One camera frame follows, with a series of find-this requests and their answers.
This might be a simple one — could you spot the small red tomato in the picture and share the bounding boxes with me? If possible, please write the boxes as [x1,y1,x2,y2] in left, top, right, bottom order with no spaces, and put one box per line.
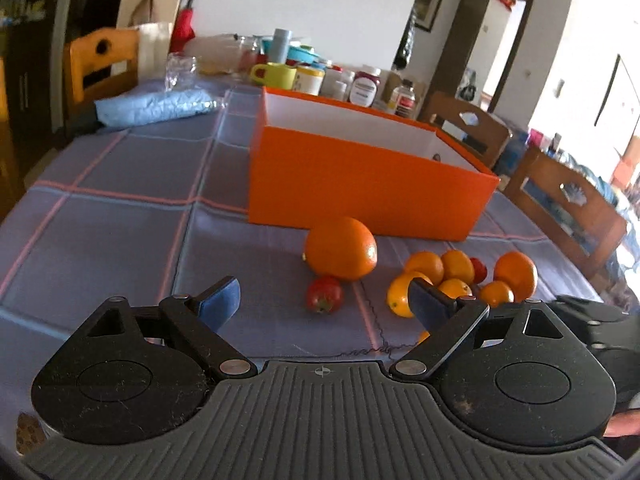
[470,257,488,284]

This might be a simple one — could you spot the large orange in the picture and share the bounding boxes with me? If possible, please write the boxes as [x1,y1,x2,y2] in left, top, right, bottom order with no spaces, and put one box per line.
[304,217,378,282]

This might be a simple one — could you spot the blue plaid tablecloth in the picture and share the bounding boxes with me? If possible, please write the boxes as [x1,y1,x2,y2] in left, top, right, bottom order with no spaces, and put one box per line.
[1,80,596,446]

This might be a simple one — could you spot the brown wooden chair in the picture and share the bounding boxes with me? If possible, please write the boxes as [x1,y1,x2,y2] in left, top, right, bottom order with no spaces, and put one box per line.
[504,146,627,281]
[419,91,512,169]

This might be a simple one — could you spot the orange cardboard box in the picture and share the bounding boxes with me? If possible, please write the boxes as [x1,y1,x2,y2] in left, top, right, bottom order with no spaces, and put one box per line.
[248,88,498,242]

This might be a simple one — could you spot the dark brown medicine bottle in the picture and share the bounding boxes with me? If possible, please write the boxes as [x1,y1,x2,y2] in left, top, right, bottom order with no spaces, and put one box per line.
[387,79,416,118]

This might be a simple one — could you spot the folded blue cloth roll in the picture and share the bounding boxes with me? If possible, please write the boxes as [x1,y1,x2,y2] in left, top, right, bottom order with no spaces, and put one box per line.
[94,88,224,128]

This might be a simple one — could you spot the purple Centrum vitamin bottle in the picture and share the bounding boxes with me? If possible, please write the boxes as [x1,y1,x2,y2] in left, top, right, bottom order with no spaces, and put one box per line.
[347,65,381,107]

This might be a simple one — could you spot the clear drinking glass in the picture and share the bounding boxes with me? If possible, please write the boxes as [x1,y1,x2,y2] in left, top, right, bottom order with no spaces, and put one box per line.
[165,52,198,91]

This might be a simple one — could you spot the small white pill bottle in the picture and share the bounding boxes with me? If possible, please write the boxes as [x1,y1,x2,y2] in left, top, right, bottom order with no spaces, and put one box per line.
[332,80,348,102]

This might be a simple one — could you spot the yellow-green mug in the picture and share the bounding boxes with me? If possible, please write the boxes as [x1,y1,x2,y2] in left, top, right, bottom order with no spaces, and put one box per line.
[250,62,297,90]

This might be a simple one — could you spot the white canister yellow lid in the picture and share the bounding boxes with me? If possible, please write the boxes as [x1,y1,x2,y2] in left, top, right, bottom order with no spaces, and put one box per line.
[292,65,326,96]

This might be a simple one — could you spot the teal plastic container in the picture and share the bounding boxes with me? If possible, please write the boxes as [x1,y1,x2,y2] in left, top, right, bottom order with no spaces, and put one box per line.
[262,37,320,64]

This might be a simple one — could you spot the orange wooden chair left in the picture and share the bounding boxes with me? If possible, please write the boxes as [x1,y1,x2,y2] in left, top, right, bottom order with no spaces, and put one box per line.
[63,27,140,122]

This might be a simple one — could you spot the red folded umbrella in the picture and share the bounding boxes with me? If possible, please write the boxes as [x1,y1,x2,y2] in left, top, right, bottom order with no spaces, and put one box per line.
[169,0,195,53]

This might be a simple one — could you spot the light blue thermos bottle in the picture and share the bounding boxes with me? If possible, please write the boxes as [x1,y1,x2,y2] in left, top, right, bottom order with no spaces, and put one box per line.
[268,28,292,64]

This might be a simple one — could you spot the white paper shopping bag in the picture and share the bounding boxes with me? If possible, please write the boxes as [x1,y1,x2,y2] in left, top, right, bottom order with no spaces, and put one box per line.
[116,0,181,28]

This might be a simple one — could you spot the small framed picture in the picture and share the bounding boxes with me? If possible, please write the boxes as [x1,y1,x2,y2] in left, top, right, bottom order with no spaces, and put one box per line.
[413,0,442,32]

